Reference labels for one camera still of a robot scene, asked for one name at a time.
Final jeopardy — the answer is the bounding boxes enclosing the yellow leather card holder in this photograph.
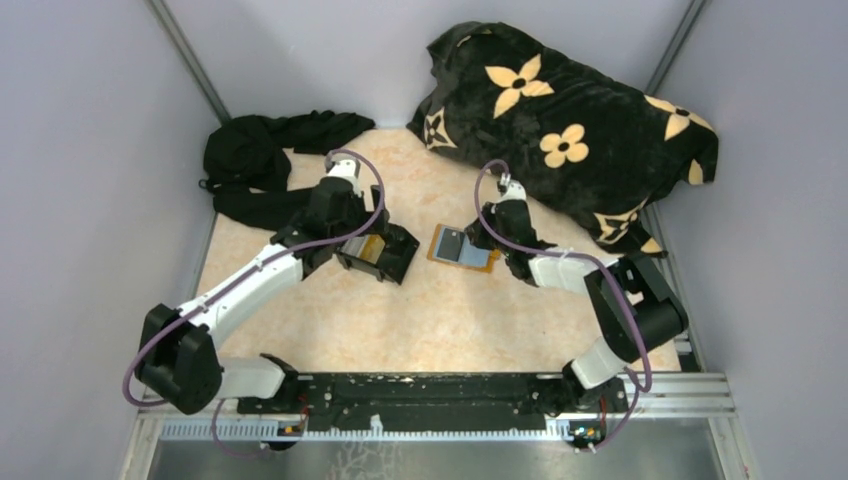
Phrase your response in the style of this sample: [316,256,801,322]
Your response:
[426,224,501,273]

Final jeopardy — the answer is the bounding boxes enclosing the black plastic card bin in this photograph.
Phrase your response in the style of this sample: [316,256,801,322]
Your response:
[335,223,420,285]

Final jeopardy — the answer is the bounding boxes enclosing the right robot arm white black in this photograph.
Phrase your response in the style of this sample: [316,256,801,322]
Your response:
[464,200,689,412]

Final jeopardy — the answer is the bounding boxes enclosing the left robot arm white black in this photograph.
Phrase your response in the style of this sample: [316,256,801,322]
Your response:
[124,176,385,415]

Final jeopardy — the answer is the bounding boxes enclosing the gold card in bin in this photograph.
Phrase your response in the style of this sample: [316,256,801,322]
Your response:
[342,234,386,264]

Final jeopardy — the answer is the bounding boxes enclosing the black blanket yellow flowers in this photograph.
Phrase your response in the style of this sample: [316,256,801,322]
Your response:
[407,21,719,258]

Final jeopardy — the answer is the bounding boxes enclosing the black crumpled garment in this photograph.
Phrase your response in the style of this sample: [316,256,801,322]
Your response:
[198,110,376,232]

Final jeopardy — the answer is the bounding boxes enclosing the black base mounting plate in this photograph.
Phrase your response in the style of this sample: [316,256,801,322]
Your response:
[237,373,628,433]

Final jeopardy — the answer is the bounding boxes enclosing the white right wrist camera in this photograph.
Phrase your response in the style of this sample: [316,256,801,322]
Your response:
[497,180,527,203]

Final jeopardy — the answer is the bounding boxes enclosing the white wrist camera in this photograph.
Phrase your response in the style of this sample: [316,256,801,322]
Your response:
[324,154,362,196]
[497,180,527,203]

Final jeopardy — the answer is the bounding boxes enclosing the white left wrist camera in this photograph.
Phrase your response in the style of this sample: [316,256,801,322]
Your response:
[324,154,362,196]

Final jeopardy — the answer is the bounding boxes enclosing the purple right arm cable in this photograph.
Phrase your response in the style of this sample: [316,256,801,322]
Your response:
[472,158,654,452]

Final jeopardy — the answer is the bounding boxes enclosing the aluminium frame rail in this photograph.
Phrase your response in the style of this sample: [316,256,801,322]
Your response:
[139,372,735,444]

